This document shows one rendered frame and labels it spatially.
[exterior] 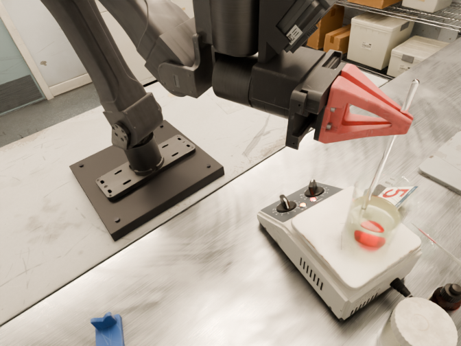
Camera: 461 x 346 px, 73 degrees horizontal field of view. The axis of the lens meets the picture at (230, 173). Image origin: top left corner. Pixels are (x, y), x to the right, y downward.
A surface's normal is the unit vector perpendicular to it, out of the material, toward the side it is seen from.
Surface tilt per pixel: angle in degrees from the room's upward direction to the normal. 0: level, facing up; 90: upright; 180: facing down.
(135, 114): 74
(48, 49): 90
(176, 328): 0
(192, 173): 1
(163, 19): 44
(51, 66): 90
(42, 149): 0
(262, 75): 89
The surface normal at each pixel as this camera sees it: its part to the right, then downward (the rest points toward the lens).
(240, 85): -0.53, 0.41
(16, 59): 0.62, 0.51
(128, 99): 0.78, 0.11
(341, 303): -0.86, 0.40
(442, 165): -0.09, -0.71
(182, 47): 0.51, -0.29
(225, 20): -0.43, 0.66
